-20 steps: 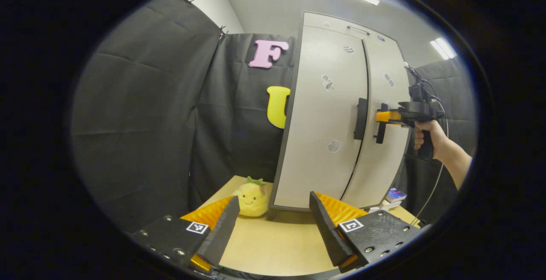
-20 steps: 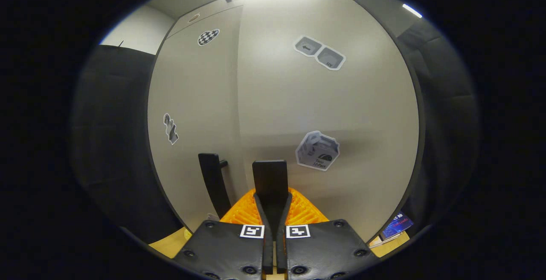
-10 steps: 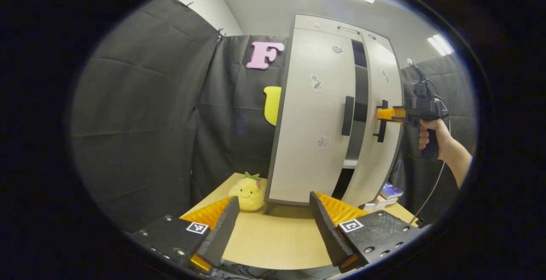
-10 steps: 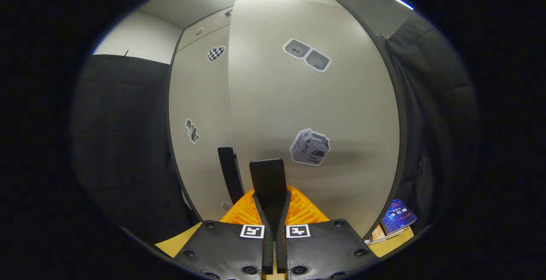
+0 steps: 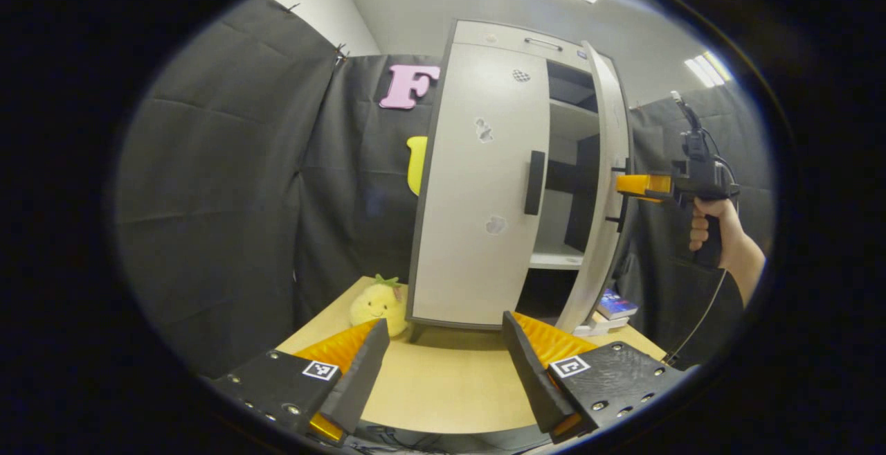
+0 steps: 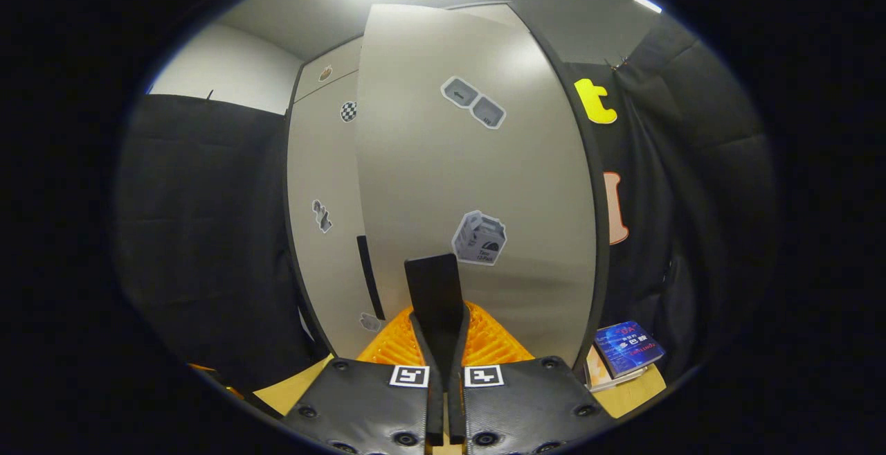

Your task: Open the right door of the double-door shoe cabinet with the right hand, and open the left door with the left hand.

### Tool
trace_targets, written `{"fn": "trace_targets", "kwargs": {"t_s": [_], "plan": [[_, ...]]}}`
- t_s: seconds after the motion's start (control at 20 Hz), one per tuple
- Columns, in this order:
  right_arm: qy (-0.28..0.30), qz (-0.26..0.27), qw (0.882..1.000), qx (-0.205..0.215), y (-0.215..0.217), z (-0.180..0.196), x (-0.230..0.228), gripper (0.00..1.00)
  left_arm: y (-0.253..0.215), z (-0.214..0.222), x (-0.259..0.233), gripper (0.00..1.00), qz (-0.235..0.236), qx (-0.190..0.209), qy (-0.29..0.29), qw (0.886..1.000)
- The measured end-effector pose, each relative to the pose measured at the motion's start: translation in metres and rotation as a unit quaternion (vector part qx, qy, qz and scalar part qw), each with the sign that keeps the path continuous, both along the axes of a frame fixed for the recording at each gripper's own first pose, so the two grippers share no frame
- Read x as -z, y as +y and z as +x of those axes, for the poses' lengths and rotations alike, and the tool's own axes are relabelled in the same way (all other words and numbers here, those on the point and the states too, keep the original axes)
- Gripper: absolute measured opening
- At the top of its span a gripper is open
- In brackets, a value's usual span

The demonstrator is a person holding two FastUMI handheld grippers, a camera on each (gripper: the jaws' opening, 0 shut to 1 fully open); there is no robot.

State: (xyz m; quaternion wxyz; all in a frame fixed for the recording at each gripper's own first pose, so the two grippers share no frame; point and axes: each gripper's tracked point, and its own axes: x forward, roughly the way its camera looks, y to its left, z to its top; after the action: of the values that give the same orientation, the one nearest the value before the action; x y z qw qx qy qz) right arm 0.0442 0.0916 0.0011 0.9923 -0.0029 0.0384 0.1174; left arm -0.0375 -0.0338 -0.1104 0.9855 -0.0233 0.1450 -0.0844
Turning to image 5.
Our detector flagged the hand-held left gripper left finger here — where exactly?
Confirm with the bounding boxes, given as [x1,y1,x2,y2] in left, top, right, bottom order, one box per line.
[208,318,390,445]

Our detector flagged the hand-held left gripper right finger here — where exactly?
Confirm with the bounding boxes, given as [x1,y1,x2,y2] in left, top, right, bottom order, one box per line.
[502,311,686,444]

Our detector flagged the grey shoe cabinet body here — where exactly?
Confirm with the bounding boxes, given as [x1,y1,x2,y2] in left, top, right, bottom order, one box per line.
[406,19,624,334]

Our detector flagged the yellow pineapple plush toy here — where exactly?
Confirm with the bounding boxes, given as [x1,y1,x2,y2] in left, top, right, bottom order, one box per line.
[348,274,410,338]

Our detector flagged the white book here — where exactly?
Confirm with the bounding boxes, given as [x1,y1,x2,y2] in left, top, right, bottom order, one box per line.
[573,313,629,337]

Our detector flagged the small ceiling light panel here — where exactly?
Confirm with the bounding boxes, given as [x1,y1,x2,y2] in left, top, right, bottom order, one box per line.
[685,51,733,89]

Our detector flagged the blue book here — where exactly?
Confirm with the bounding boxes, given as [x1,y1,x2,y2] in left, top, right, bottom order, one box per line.
[597,289,639,321]

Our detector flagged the black backdrop cloth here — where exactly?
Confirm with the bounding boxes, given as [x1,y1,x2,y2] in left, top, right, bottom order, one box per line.
[114,0,772,373]

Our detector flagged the thin grey gripper cable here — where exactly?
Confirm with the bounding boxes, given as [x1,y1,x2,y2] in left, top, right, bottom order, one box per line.
[661,265,731,366]

